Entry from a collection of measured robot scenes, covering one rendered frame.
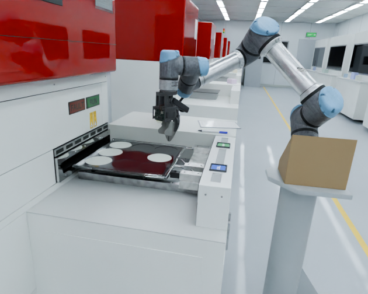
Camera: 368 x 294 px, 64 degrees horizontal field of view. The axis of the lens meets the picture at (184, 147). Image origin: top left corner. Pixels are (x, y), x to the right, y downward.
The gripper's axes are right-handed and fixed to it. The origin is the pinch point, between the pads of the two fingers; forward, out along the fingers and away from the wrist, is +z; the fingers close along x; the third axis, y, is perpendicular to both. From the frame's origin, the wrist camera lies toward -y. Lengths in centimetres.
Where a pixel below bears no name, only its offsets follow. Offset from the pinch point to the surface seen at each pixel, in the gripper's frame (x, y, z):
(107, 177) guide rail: -8.4, 26.1, 13.0
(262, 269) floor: 21, -70, 97
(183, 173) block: 19.2, 12.6, 6.5
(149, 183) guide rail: 6.5, 17.3, 13.4
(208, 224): 38.7, 22.6, 14.2
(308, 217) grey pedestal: 50, -38, 32
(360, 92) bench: -54, -645, 29
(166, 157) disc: 2.1, 3.9, 7.4
